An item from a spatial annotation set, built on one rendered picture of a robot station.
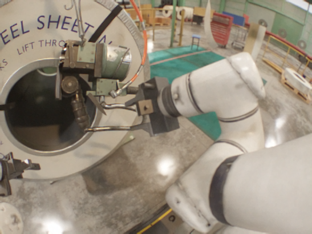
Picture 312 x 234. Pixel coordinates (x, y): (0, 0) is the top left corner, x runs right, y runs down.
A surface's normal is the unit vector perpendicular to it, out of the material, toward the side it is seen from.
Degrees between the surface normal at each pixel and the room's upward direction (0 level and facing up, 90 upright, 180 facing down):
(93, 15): 90
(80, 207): 0
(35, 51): 90
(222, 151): 29
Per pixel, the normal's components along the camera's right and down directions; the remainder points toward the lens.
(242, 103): -0.29, 0.37
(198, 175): -0.72, -0.69
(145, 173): 0.03, -0.69
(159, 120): -0.66, 0.13
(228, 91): -0.56, 0.42
